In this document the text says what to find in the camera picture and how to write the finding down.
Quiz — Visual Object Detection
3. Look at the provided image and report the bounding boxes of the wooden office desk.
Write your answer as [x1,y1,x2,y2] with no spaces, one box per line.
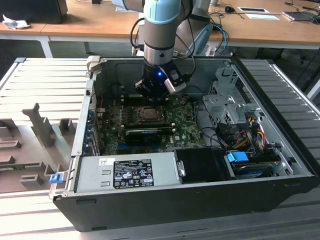
[0,0,320,59]

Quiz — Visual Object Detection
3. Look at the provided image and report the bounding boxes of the CPU socket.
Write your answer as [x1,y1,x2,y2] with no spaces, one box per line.
[132,104,168,124]

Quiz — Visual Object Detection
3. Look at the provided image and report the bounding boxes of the pale blue teach pendant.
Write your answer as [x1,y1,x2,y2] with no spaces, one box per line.
[187,23,214,57]

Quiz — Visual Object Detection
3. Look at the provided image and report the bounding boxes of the grey power supply unit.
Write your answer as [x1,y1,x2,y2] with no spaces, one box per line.
[74,151,181,194]

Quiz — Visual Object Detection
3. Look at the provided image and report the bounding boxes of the blue disk carrier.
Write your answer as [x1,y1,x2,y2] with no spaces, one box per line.
[225,151,249,166]

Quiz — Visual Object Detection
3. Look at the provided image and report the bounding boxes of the black plastic fan shroud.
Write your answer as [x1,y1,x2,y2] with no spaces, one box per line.
[173,147,237,185]

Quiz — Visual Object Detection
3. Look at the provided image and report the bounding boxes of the blue case release latch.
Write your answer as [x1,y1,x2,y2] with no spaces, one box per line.
[49,173,63,185]

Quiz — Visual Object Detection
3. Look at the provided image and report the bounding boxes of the metal socket cover frame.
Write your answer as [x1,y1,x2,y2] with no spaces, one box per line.
[133,105,168,124]

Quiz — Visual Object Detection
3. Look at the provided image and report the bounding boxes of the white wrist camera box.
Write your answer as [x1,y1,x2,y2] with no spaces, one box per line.
[163,69,188,95]

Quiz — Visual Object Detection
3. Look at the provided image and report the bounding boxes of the black RAM slot bank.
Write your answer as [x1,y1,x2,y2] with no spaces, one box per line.
[123,94,168,107]
[124,121,175,133]

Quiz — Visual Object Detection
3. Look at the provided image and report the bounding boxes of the black open PC case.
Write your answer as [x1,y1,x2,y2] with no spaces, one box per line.
[48,55,320,233]

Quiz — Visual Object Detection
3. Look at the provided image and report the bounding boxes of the blue cable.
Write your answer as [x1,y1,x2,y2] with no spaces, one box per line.
[211,22,230,55]

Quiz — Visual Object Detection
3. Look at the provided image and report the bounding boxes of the coloured power wire bundle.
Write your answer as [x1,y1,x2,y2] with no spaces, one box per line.
[233,116,267,152]

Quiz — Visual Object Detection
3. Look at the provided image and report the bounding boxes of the grey parts rack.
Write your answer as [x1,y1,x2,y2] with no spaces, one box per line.
[0,102,79,195]

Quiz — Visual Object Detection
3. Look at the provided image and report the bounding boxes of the hard disk drive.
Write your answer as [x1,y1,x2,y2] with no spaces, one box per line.
[228,159,282,180]

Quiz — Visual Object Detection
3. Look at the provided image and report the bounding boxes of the silver square CPU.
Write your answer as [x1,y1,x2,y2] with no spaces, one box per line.
[141,108,161,120]

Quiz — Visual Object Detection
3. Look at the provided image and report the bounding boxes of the blue expansion slot brackets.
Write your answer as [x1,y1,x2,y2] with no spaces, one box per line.
[84,109,101,156]

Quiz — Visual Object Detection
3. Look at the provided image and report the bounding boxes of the small white barcode sticker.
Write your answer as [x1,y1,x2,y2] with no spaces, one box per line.
[98,157,116,167]

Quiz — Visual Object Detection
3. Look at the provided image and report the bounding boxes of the green RAM stick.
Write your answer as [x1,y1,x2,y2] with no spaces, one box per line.
[0,162,42,172]

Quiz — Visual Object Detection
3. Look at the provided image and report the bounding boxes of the grey tablet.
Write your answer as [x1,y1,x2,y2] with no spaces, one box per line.
[281,10,316,23]

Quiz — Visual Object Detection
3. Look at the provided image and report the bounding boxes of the black data cable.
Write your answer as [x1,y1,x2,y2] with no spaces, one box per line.
[193,99,227,150]

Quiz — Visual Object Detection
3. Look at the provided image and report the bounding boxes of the crumpled white paper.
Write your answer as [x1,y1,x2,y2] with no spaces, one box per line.
[1,13,31,31]

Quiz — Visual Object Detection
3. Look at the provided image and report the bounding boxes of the silver metal drive cage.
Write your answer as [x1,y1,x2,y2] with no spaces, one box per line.
[201,65,266,132]

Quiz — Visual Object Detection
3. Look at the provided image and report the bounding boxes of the black power supply label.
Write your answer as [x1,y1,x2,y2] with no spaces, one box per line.
[113,159,155,189]

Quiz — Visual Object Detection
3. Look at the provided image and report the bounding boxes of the black graphics card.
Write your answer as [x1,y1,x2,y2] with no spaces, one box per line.
[123,128,164,146]

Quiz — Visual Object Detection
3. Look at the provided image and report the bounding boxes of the white paper sheet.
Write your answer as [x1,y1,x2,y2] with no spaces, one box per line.
[244,12,281,21]

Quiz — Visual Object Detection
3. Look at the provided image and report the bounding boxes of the green motherboard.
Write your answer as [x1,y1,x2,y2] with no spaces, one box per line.
[96,96,208,156]

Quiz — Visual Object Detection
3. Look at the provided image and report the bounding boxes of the black box on desk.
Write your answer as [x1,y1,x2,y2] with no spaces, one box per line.
[0,0,69,25]

